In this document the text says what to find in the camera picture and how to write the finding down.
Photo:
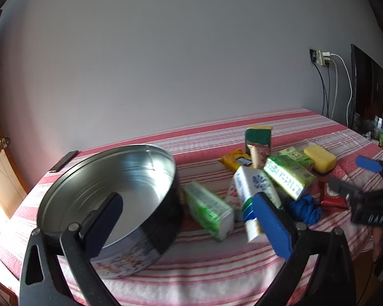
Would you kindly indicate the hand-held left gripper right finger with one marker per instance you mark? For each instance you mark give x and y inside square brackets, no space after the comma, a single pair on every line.
[271,223]

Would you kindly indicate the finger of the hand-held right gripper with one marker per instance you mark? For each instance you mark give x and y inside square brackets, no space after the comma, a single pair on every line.
[341,186]
[368,163]

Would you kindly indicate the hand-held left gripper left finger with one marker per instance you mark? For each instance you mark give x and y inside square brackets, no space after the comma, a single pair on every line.
[105,223]

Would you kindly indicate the red sauce sachet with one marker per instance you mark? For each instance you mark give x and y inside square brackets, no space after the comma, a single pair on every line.
[333,197]

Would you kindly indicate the yellow green scouring sponge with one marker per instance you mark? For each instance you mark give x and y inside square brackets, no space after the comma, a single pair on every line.
[320,158]
[258,136]

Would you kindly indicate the blue cloth bundle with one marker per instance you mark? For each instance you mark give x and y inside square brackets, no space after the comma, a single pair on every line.
[304,210]

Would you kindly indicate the white blue tissue pack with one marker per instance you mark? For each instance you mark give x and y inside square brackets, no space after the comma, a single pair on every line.
[255,185]

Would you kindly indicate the green tea carton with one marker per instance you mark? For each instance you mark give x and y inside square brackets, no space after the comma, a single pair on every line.
[287,173]

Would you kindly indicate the round metal tin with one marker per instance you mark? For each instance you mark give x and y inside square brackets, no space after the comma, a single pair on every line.
[140,178]

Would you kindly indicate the green tissue pack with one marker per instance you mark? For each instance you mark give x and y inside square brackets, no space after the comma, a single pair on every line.
[207,207]

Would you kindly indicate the yellow cracker packet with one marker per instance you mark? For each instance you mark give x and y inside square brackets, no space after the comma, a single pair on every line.
[233,158]

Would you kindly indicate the group of small bottles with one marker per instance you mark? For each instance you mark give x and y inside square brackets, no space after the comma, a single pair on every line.
[381,134]

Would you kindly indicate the green drink carton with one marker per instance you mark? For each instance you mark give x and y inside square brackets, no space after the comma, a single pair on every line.
[298,156]

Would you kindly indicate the beige snack packet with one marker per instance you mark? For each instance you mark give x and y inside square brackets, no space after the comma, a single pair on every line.
[258,156]

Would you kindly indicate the black smartphone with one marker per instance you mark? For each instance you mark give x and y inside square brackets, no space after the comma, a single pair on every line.
[63,161]

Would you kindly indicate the black television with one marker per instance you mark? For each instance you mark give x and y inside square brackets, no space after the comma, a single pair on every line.
[365,86]

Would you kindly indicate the red striped cloth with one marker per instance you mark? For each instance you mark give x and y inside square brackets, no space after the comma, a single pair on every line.
[185,274]

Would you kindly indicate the white charger plug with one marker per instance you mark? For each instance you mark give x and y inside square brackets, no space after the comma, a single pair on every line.
[326,58]

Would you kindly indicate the wooden door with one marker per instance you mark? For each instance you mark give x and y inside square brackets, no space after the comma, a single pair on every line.
[0,172]

